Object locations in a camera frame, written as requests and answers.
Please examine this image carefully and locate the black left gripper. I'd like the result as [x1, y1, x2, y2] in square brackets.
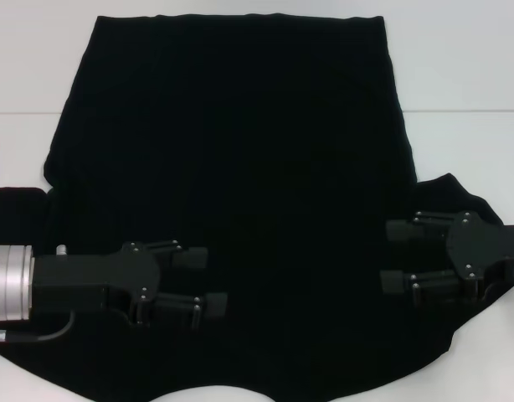
[33, 239, 229, 332]

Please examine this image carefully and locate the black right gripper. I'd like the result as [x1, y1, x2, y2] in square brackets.
[380, 211, 514, 309]

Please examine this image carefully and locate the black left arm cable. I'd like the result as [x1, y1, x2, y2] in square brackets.
[0, 308, 77, 345]

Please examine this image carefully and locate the black t-shirt with FREE print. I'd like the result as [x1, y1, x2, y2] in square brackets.
[0, 14, 513, 402]

